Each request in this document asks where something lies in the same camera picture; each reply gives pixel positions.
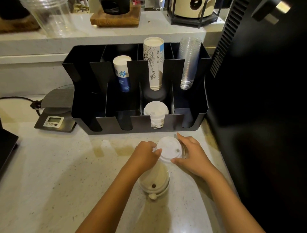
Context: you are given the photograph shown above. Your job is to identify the person's left hand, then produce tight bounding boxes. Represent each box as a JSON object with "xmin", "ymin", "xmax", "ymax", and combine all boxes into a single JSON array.
[{"xmin": 129, "ymin": 141, "xmax": 163, "ymax": 172}]

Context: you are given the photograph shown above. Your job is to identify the person's right hand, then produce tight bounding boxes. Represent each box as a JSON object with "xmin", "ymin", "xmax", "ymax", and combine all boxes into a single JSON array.
[{"xmin": 171, "ymin": 133, "xmax": 217, "ymax": 179}]

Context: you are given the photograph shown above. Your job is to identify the white plastic cup lid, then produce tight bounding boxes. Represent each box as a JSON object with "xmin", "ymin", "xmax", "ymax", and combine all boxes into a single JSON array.
[{"xmin": 153, "ymin": 136, "xmax": 186, "ymax": 164}]

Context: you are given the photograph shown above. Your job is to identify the person's right forearm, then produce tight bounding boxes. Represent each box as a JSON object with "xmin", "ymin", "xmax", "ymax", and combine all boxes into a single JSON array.
[{"xmin": 203, "ymin": 168, "xmax": 266, "ymax": 233}]

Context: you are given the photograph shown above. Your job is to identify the person's left forearm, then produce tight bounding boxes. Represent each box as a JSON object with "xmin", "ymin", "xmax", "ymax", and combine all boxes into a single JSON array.
[{"xmin": 75, "ymin": 163, "xmax": 150, "ymax": 233}]

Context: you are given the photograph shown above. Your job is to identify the stack of white lids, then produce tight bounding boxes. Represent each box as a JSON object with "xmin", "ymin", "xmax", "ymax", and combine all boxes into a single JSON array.
[{"xmin": 143, "ymin": 101, "xmax": 169, "ymax": 129}]

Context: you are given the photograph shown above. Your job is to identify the black cup organizer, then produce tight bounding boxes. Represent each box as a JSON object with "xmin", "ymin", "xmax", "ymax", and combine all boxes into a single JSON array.
[{"xmin": 62, "ymin": 42, "xmax": 212, "ymax": 135}]

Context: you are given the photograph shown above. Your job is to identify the stack of blue print cups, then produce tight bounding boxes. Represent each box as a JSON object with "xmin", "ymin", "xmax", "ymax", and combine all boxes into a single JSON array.
[{"xmin": 113, "ymin": 55, "xmax": 132, "ymax": 93}]

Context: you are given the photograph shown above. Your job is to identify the stack of tall white cups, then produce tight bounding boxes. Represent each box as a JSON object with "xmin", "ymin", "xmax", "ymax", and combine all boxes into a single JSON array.
[{"xmin": 143, "ymin": 37, "xmax": 165, "ymax": 91}]

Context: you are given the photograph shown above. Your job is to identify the large black appliance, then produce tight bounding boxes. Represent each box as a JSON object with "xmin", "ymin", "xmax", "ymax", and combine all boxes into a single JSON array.
[{"xmin": 205, "ymin": 0, "xmax": 307, "ymax": 233}]

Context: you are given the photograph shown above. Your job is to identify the stack of clear plastic cups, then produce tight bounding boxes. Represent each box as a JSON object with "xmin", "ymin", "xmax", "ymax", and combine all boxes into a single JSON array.
[{"xmin": 178, "ymin": 36, "xmax": 202, "ymax": 91}]

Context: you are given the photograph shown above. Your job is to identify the grey digital scale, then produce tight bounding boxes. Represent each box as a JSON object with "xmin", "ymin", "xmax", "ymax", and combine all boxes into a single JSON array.
[{"xmin": 34, "ymin": 88, "xmax": 77, "ymax": 133}]

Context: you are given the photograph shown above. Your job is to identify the black metal stand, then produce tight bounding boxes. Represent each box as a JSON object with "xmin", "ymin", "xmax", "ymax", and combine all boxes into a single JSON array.
[{"xmin": 166, "ymin": 0, "xmax": 226, "ymax": 28}]

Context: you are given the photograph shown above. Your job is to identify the wooden base block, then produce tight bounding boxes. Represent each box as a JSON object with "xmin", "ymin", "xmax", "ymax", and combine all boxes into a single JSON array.
[{"xmin": 90, "ymin": 4, "xmax": 142, "ymax": 27}]

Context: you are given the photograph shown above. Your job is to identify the cream ceramic pot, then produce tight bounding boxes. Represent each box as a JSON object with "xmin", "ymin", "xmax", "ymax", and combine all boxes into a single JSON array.
[{"xmin": 172, "ymin": 0, "xmax": 217, "ymax": 19}]

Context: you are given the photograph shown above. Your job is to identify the black flat device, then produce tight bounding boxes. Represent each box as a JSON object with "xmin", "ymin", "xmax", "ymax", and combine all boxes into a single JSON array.
[{"xmin": 0, "ymin": 117, "xmax": 19, "ymax": 174}]

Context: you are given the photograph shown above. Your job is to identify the black vessel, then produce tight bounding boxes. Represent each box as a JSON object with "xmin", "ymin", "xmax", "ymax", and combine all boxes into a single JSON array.
[{"xmin": 99, "ymin": 0, "xmax": 131, "ymax": 15}]

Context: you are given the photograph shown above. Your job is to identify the wide clear plastic cups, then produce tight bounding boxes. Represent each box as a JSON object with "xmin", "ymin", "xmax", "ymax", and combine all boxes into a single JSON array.
[{"xmin": 19, "ymin": 0, "xmax": 75, "ymax": 38}]

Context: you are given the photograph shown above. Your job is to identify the brown wooden board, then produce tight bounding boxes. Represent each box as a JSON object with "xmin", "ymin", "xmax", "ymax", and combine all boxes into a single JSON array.
[{"xmin": 0, "ymin": 14, "xmax": 41, "ymax": 34}]

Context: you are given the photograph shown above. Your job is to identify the dark round vessel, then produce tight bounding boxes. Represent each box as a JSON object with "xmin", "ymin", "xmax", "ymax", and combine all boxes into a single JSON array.
[{"xmin": 0, "ymin": 0, "xmax": 31, "ymax": 20}]

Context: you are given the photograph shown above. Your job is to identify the black power cable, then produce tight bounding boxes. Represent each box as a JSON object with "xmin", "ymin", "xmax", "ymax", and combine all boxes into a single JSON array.
[{"xmin": 0, "ymin": 96, "xmax": 43, "ymax": 116}]

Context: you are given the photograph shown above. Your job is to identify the metallic appliance handle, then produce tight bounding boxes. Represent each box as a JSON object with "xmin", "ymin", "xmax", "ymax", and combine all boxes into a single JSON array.
[{"xmin": 251, "ymin": 0, "xmax": 292, "ymax": 25}]

